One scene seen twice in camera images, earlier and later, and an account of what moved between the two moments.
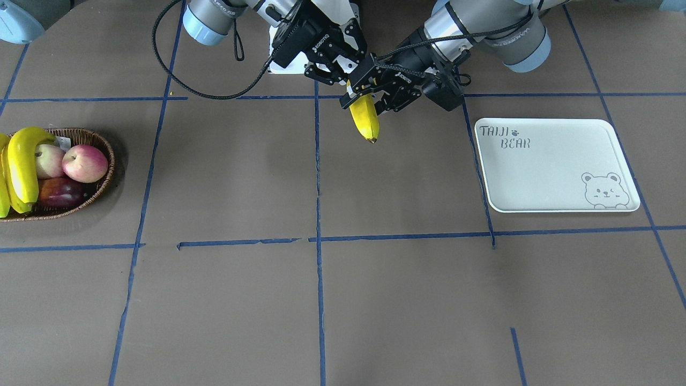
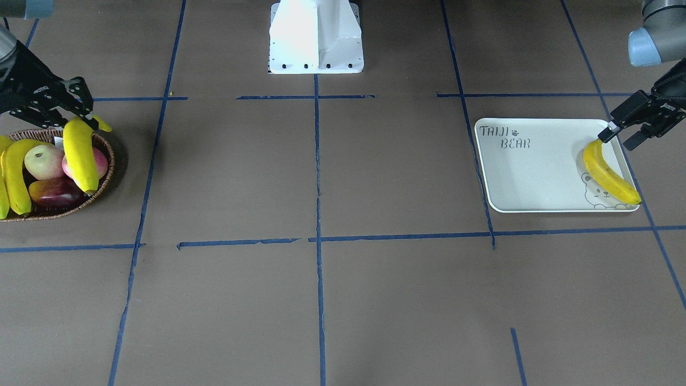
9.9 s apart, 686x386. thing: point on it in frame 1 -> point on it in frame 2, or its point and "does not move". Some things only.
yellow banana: x=365 y=113 -> x=607 y=176
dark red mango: x=62 y=191 does not move
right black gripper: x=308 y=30 -> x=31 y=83
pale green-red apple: x=49 y=161 does not move
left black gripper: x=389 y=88 -> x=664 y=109
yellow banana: x=21 y=153 -> x=80 y=151
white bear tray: x=554 y=165 does not move
